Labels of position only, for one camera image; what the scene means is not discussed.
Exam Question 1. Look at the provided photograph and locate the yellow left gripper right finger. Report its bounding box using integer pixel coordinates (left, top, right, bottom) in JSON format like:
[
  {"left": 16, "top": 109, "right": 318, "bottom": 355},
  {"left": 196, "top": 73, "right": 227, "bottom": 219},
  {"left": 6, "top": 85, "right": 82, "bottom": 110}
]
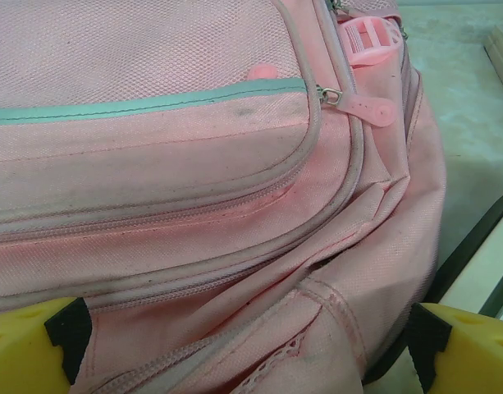
[{"left": 405, "top": 302, "right": 503, "bottom": 394}]

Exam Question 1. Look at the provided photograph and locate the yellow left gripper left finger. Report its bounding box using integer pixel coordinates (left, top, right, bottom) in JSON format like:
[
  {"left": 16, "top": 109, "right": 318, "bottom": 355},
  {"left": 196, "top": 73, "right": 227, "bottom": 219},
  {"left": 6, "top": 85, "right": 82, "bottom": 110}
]
[{"left": 0, "top": 295, "right": 93, "bottom": 394}]

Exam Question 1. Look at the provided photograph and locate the pink school backpack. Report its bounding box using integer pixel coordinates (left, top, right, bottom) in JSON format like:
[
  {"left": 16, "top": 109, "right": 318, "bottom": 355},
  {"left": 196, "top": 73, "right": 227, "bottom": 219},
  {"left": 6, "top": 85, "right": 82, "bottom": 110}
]
[{"left": 0, "top": 0, "right": 447, "bottom": 394}]

